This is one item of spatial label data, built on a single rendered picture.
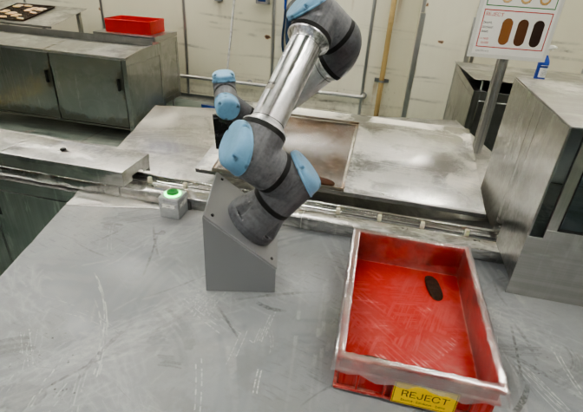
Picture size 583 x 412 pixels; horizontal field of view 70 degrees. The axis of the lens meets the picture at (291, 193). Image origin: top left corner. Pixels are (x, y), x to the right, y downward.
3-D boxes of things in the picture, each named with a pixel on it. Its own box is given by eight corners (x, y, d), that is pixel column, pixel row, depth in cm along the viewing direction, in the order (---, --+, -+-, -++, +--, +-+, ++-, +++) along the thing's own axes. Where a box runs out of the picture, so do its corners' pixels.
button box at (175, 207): (159, 225, 141) (155, 196, 136) (170, 213, 148) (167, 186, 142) (181, 229, 139) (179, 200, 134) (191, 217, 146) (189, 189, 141)
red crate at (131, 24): (105, 31, 436) (102, 17, 430) (122, 27, 467) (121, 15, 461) (151, 35, 431) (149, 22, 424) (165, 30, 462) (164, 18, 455)
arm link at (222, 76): (211, 78, 131) (210, 68, 138) (214, 110, 138) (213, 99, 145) (236, 77, 132) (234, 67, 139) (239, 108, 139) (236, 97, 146)
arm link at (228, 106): (254, 114, 129) (250, 99, 138) (225, 93, 123) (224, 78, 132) (238, 132, 132) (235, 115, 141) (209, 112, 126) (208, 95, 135)
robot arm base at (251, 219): (266, 255, 107) (293, 232, 104) (222, 217, 104) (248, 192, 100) (273, 227, 121) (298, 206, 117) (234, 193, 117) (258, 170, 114)
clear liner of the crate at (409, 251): (326, 390, 85) (330, 357, 80) (348, 251, 127) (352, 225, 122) (500, 430, 79) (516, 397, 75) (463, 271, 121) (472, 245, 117)
